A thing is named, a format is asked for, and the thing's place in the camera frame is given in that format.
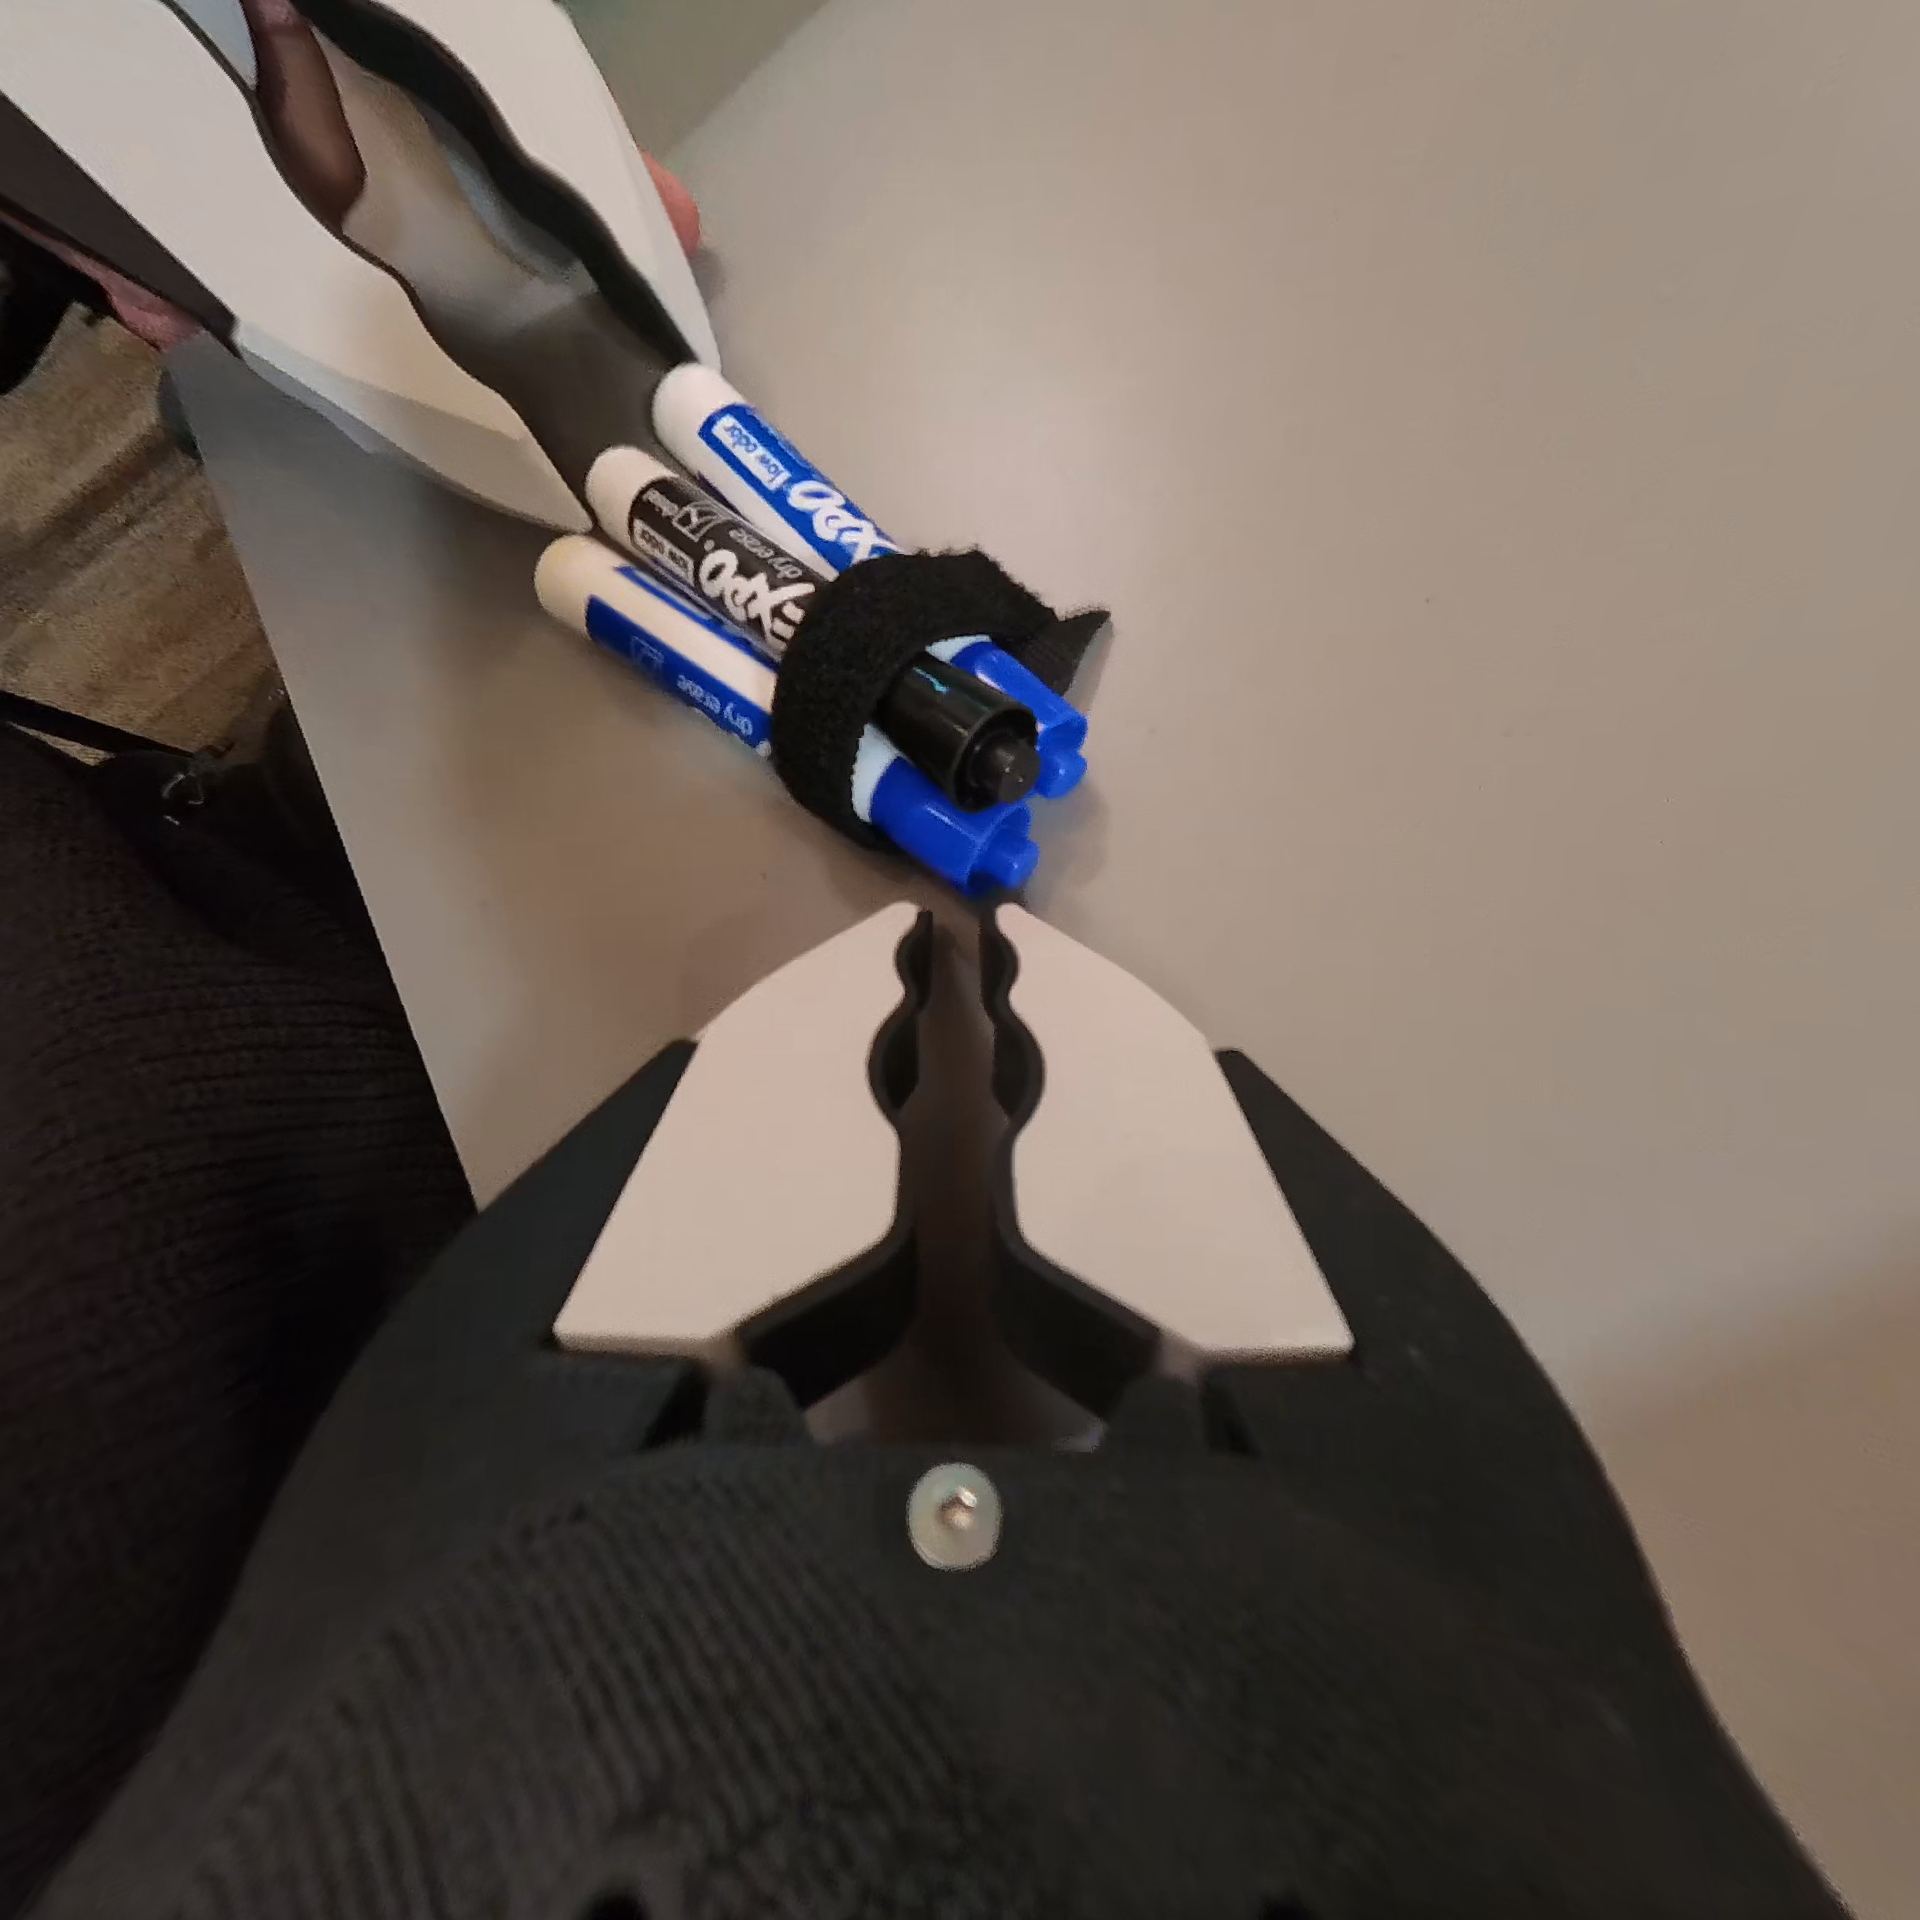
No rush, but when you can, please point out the person's left hand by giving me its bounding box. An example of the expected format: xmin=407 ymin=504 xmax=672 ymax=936
xmin=247 ymin=0 xmax=709 ymax=262

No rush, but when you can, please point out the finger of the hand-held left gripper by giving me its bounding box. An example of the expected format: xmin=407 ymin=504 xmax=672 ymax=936
xmin=0 ymin=0 xmax=596 ymax=537
xmin=298 ymin=0 xmax=729 ymax=397

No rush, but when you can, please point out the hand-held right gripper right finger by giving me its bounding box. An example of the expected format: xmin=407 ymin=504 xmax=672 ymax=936
xmin=979 ymin=903 xmax=1356 ymax=1419

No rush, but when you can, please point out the black dry erase marker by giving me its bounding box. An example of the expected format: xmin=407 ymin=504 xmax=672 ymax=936
xmin=584 ymin=446 xmax=1048 ymax=814

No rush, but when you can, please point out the grey desk with wooden edge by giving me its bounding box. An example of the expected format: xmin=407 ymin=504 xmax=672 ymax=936
xmin=157 ymin=0 xmax=1920 ymax=1920

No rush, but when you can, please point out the person's black clothing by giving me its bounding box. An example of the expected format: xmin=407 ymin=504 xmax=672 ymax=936
xmin=0 ymin=720 xmax=485 ymax=1893

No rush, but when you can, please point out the blue dry erase marker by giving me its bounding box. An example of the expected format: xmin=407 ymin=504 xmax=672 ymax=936
xmin=652 ymin=365 xmax=1092 ymax=807
xmin=530 ymin=535 xmax=1040 ymax=901

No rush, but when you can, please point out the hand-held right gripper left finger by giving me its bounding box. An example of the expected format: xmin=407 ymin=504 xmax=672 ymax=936
xmin=551 ymin=903 xmax=941 ymax=1374

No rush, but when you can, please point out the black strap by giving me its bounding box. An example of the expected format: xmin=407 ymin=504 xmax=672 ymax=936
xmin=771 ymin=547 xmax=1115 ymax=846

